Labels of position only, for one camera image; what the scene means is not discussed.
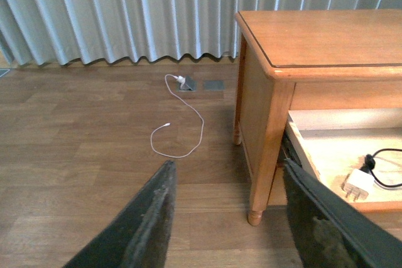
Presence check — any light wooden nightstand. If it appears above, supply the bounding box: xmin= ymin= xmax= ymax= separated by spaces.
xmin=233 ymin=9 xmax=401 ymax=226

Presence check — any closed grey floor socket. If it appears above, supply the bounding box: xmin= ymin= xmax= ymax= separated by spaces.
xmin=203 ymin=80 xmax=225 ymax=91

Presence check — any pale pleated curtain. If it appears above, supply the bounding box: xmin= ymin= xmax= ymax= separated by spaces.
xmin=1 ymin=0 xmax=401 ymax=65

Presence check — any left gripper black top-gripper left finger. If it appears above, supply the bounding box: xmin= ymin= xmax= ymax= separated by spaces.
xmin=64 ymin=161 xmax=177 ymax=267

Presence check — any white charger with black cable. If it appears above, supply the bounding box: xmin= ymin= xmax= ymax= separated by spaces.
xmin=341 ymin=148 xmax=401 ymax=201

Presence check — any wooden drawer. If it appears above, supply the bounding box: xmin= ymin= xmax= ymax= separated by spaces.
xmin=285 ymin=108 xmax=401 ymax=212

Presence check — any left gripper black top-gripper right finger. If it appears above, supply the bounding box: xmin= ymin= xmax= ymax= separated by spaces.
xmin=283 ymin=159 xmax=401 ymax=267

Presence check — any open grey floor socket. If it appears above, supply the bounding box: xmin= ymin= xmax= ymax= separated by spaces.
xmin=176 ymin=75 xmax=197 ymax=92

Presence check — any white cable on floor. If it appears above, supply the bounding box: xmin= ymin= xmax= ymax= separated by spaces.
xmin=150 ymin=73 xmax=205 ymax=159

